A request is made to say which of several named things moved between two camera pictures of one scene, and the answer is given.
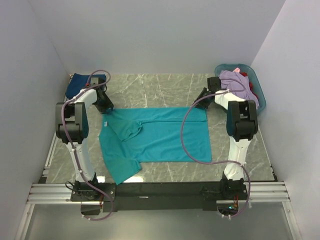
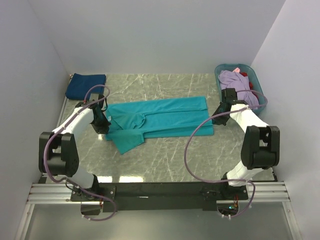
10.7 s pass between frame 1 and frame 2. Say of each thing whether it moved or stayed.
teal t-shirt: moved
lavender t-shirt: stayed
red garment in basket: stayed
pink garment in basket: stayed
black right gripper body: moved
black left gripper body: moved
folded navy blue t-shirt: stayed
